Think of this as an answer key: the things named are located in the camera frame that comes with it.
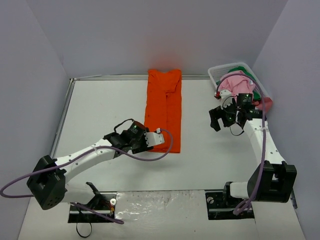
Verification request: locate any orange t-shirt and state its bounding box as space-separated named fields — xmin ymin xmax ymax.
xmin=144 ymin=69 xmax=182 ymax=154

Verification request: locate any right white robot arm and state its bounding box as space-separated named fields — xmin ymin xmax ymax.
xmin=209 ymin=90 xmax=297 ymax=207

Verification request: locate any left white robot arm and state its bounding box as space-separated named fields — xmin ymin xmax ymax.
xmin=27 ymin=121 xmax=150 ymax=210

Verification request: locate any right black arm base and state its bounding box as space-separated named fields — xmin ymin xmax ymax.
xmin=204 ymin=182 xmax=255 ymax=221

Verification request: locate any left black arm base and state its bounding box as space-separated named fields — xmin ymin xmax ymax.
xmin=68 ymin=182 xmax=117 ymax=224

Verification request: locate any green t-shirt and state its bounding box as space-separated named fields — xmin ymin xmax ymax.
xmin=228 ymin=66 xmax=261 ymax=101

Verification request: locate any salmon pink t-shirt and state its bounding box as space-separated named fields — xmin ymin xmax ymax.
xmin=252 ymin=97 xmax=273 ymax=113

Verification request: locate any white perforated plastic basket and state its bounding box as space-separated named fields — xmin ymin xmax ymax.
xmin=207 ymin=62 xmax=270 ymax=97

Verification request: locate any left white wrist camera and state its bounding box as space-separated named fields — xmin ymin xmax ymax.
xmin=144 ymin=128 xmax=165 ymax=148

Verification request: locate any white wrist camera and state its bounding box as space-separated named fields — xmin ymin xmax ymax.
xmin=144 ymin=128 xmax=165 ymax=148
xmin=214 ymin=89 xmax=236 ymax=110

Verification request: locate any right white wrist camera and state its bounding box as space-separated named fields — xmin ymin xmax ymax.
xmin=214 ymin=89 xmax=236 ymax=110

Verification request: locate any thin black cable loop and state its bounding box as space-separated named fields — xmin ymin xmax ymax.
xmin=75 ymin=207 xmax=93 ymax=239

